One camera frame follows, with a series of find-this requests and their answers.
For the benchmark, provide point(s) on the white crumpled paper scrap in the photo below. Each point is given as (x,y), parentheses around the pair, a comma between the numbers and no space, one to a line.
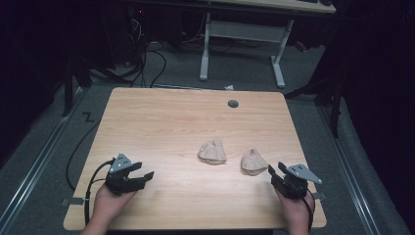
(229,87)

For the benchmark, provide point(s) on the white-legged desk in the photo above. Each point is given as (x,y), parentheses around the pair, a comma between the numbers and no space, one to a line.
(244,31)

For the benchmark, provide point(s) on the person's right hand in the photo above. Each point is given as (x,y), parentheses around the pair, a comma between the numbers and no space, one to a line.
(295,210)

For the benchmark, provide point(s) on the beige sock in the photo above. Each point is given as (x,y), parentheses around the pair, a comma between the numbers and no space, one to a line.
(212,152)
(253,163)

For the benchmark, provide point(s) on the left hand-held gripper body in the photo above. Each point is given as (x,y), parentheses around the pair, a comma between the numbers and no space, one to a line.
(122,181)

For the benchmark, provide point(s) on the red object under desk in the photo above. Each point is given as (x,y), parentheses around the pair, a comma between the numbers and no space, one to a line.
(300,46)

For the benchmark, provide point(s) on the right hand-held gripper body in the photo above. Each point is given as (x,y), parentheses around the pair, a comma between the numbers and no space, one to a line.
(295,182)

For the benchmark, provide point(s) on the metal floor rail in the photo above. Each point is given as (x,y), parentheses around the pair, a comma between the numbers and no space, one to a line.
(349,169)
(39,160)

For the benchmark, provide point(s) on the black metal stand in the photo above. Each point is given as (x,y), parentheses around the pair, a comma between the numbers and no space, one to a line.
(329,94)
(70,84)

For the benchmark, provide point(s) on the grey round table grommet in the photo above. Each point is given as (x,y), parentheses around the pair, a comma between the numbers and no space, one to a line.
(233,103)

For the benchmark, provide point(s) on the person's left hand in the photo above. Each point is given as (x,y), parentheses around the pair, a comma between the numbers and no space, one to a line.
(109,204)

